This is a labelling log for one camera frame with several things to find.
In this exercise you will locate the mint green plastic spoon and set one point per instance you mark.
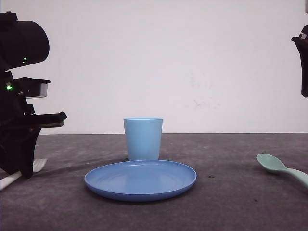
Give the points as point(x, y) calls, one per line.
point(275, 166)

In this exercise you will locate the light blue plastic cup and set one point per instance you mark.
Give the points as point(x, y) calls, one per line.
point(143, 137)

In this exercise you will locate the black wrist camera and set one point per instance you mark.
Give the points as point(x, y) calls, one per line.
point(32, 88)

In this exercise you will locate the blue plastic plate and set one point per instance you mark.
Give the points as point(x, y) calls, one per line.
point(141, 181)

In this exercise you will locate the white plastic fork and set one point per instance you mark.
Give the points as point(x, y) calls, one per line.
point(38, 165)

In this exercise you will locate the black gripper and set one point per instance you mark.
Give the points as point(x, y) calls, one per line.
point(22, 43)

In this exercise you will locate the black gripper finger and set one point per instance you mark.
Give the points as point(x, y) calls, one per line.
point(18, 139)
point(301, 42)

